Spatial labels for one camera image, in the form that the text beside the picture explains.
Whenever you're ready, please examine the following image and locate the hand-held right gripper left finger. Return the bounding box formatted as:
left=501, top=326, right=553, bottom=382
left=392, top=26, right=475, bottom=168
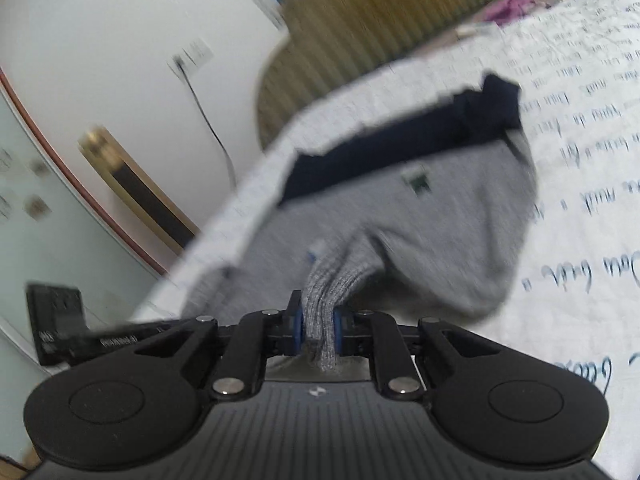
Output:
left=135, top=290, right=306, bottom=402

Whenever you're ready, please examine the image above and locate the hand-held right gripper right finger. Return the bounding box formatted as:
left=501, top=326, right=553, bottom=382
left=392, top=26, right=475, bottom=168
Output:
left=330, top=307, right=496, bottom=401

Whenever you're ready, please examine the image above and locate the grey sweater with navy sleeves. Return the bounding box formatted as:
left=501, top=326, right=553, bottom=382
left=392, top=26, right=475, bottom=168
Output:
left=180, top=74, right=539, bottom=374

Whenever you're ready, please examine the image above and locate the pale cabinet with brown trim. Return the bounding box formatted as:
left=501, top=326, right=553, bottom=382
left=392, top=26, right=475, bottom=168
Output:
left=0, top=65, right=170, bottom=472

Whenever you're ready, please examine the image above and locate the wooden framed dark panel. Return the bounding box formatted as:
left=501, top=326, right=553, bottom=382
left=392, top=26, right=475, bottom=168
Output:
left=77, top=125, right=201, bottom=257

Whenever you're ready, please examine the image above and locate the white blanket with script print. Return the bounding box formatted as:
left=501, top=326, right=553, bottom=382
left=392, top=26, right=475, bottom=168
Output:
left=132, top=0, right=640, bottom=480

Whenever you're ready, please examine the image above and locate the olive padded headboard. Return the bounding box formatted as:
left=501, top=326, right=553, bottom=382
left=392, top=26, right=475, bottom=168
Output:
left=255, top=0, right=538, bottom=152

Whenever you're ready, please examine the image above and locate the white power strip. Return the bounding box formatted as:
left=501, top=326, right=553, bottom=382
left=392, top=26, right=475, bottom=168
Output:
left=455, top=22, right=502, bottom=41

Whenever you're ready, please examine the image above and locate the purple cloth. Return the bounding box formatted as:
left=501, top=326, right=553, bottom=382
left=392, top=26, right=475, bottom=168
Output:
left=482, top=0, right=544, bottom=26

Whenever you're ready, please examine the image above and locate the white wall socket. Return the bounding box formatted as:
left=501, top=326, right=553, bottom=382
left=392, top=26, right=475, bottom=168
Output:
left=187, top=37, right=214, bottom=65
left=170, top=52, right=195, bottom=79

